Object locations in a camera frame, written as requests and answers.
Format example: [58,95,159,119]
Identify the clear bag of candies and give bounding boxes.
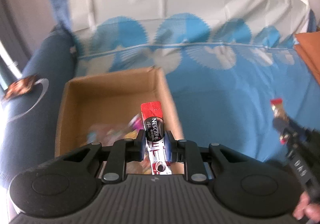
[86,124,138,146]

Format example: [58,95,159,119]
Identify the small red packet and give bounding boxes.
[270,98,290,145]

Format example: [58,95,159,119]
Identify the red Nescafe coffee stick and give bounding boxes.
[140,101,172,175]

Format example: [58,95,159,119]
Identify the purple candy wrapper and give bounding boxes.
[128,114,144,131]

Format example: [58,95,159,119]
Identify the person's hand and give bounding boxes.
[293,191,320,223]

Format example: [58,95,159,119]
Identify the open cardboard box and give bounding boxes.
[55,67,184,157]

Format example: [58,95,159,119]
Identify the blue fabric sofa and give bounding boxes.
[1,0,76,189]

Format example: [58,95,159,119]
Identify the black smartphone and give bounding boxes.
[2,75,37,101]

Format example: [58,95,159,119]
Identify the blue white patterned cover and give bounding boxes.
[64,0,320,164]

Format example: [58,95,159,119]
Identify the white charging cable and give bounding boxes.
[7,77,50,122]

